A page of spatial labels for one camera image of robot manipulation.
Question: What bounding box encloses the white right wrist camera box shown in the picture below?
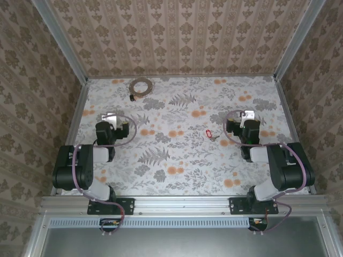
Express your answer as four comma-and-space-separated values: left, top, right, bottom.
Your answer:
240, 109, 256, 128

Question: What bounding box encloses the grey slotted cable duct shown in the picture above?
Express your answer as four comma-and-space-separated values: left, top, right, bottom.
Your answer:
49, 217, 250, 229

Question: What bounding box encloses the key with red tag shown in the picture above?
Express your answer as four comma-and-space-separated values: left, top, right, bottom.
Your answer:
205, 129, 221, 142

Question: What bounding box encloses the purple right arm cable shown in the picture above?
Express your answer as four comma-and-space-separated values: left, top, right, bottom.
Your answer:
223, 109, 309, 232

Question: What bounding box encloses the aluminium table edge rail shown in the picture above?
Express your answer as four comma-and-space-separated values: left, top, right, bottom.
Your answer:
50, 79, 91, 196
275, 77, 317, 195

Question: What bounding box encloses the aluminium frame post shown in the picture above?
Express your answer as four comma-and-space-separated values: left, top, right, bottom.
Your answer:
31, 0, 89, 84
273, 0, 321, 81

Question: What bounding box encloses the grey metal panel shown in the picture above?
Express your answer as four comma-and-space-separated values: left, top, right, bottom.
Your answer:
40, 216, 334, 257

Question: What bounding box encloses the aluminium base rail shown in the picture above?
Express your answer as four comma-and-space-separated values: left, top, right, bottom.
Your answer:
40, 195, 329, 217

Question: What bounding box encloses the large metal keyring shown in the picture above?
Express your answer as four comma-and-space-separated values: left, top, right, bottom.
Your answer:
128, 77, 155, 97

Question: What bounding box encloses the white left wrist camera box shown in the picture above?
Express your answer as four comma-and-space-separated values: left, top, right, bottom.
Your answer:
101, 112, 119, 129

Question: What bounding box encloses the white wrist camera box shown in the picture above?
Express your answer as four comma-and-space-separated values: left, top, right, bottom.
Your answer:
240, 109, 256, 128
101, 112, 119, 129

